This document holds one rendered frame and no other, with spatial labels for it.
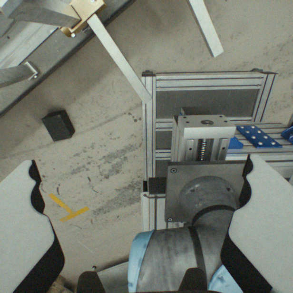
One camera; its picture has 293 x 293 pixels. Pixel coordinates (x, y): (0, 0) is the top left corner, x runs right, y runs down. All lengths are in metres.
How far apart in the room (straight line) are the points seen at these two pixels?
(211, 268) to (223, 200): 0.16
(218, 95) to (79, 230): 2.09
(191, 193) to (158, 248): 0.17
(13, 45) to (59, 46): 0.22
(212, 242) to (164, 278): 0.11
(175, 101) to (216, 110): 0.29
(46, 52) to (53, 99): 0.86
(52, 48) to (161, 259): 0.71
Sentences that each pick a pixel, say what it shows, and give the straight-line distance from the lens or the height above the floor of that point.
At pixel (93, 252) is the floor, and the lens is 2.89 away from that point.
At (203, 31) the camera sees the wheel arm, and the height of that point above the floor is 0.82.
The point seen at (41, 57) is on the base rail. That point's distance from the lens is 0.81.
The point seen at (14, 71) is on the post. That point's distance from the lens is 0.72.
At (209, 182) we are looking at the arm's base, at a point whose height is 1.07.
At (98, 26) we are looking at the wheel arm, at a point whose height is 0.82.
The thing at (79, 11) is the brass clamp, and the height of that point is 0.83.
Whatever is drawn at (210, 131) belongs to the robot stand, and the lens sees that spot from 0.51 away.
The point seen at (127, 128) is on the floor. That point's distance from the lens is 1.57.
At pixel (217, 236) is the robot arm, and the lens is 0.43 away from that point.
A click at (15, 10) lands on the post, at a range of 0.36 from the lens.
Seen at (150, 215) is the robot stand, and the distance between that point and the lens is 0.73.
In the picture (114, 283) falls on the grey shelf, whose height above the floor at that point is 0.14.
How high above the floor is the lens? 1.43
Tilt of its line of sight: 60 degrees down
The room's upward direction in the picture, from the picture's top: 177 degrees clockwise
